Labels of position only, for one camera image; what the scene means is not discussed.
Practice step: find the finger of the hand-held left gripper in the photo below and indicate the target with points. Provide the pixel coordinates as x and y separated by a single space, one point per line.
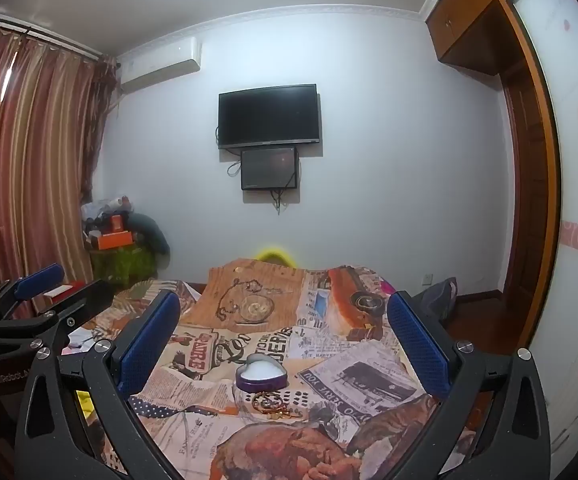
86 299
39 279

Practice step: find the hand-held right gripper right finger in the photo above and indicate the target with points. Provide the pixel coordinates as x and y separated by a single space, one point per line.
419 340

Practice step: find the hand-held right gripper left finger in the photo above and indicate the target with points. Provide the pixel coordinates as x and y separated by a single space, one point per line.
151 335

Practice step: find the purple heart-shaped tin box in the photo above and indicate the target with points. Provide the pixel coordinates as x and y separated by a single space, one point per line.
261 385

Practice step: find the red flat box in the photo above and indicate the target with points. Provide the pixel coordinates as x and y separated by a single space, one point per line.
66 294

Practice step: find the grey bag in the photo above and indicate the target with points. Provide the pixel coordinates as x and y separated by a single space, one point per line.
439 297

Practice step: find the green covered cabinet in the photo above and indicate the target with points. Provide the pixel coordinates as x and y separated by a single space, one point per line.
124 266

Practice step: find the magenta cloth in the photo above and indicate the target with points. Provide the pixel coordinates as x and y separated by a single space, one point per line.
386 287

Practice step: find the flat orange box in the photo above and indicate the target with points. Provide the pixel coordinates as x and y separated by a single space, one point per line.
115 240

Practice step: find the small orange box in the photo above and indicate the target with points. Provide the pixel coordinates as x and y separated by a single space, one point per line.
117 223

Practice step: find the dark jacket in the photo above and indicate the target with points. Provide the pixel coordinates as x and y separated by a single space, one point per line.
151 237

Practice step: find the pile of bottles and clutter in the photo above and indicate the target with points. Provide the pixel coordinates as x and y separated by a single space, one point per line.
101 210

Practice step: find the striped brown curtain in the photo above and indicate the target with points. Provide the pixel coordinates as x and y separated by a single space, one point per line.
29 160

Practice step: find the printed blanket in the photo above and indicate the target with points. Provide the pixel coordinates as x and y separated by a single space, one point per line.
269 310

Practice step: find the yellow round object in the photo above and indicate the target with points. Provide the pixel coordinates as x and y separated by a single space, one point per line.
275 255

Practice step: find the white air conditioner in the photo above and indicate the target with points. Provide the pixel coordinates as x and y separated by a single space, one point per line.
161 65

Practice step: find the wooden overhead cabinet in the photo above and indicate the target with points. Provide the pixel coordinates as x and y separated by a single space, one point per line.
469 15

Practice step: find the white wall socket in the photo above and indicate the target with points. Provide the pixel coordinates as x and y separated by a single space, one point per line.
427 279

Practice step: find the wooden door frame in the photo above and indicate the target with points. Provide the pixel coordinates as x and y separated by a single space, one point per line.
534 185

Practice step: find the small black wall monitor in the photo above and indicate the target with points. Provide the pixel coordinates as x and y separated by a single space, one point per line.
269 167

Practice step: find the dark curtain rail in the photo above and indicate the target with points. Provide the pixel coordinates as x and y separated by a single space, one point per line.
54 42

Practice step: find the large black wall television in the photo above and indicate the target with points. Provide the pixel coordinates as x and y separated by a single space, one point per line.
268 115

